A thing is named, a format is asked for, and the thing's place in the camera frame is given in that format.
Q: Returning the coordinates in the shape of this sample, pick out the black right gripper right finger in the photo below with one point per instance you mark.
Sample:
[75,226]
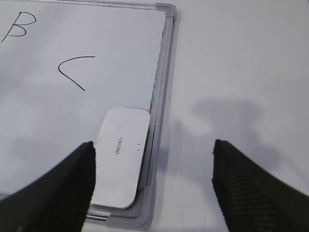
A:
[253,200]

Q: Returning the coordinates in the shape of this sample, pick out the white whiteboard eraser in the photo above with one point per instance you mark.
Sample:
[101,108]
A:
[119,153]

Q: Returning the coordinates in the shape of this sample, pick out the whiteboard with aluminium frame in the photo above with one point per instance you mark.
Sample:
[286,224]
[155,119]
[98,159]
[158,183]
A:
[63,65]

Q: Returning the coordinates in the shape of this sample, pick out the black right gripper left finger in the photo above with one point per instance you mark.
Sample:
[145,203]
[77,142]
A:
[58,201]

